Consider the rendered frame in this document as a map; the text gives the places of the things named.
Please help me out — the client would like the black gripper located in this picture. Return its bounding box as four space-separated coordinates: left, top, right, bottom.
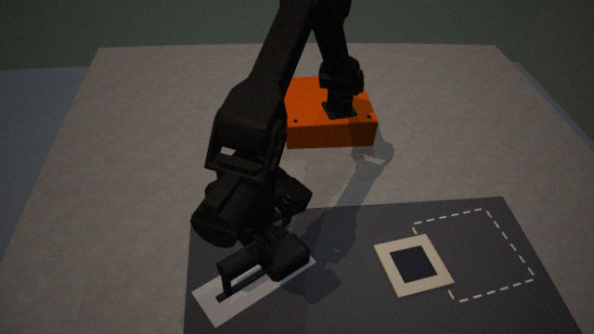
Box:
238 188 310 282

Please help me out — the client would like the beige square tile with dark square center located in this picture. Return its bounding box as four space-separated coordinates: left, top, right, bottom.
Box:
373 234 454 299

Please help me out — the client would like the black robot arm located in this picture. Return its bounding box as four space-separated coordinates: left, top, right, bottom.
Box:
190 0 364 248

